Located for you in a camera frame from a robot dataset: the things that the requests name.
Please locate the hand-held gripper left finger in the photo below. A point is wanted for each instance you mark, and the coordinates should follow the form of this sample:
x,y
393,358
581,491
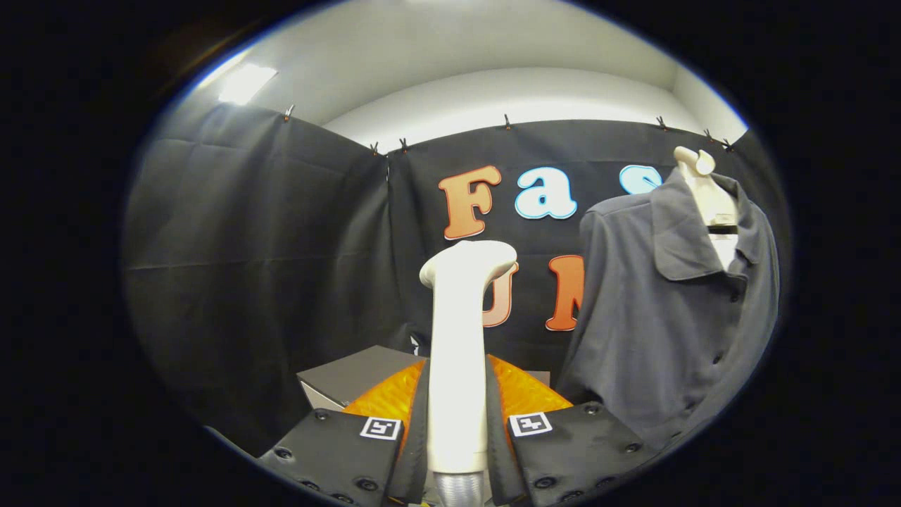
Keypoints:
x,y
417,451

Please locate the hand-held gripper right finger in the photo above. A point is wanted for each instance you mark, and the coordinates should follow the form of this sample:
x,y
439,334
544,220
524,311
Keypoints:
x,y
498,451

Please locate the white garment steamer head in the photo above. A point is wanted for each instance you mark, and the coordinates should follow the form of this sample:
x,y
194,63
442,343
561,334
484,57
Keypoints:
x,y
457,366

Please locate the grey button shirt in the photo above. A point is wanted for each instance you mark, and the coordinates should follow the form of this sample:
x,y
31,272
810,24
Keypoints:
x,y
654,338

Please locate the cream garment hanger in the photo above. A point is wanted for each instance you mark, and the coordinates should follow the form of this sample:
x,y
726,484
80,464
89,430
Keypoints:
x,y
711,197

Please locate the grey drawer cabinet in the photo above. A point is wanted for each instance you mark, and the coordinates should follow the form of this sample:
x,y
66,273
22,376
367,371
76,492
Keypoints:
x,y
359,373

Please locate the black backdrop cloth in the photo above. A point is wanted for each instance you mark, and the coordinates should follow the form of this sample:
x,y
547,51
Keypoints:
x,y
246,246

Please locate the ceiling light panel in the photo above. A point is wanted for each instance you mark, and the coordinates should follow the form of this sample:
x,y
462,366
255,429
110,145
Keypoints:
x,y
246,84

